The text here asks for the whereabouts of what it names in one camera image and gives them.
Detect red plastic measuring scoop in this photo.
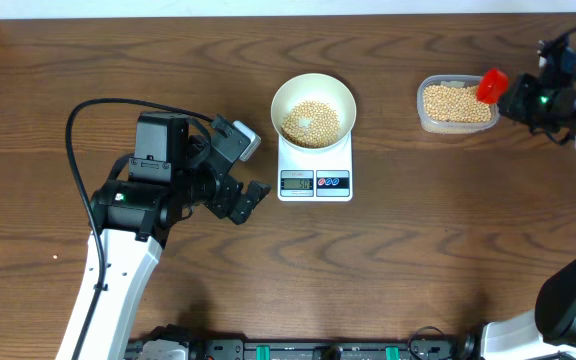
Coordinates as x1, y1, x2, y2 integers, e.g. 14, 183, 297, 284
475, 68, 509, 105

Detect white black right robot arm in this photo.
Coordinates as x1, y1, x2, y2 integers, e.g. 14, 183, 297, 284
473, 27, 576, 359

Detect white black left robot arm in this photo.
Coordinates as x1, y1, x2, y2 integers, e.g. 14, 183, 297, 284
57, 112, 271, 359

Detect white digital kitchen scale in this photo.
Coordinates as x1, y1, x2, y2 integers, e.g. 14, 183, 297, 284
277, 134, 353, 202

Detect white round bowl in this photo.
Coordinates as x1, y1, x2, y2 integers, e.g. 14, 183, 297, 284
270, 73, 357, 151

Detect clear plastic soybean container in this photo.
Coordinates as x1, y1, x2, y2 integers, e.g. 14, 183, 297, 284
417, 75, 500, 135

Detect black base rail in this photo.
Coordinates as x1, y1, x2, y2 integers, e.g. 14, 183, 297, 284
123, 325, 479, 360

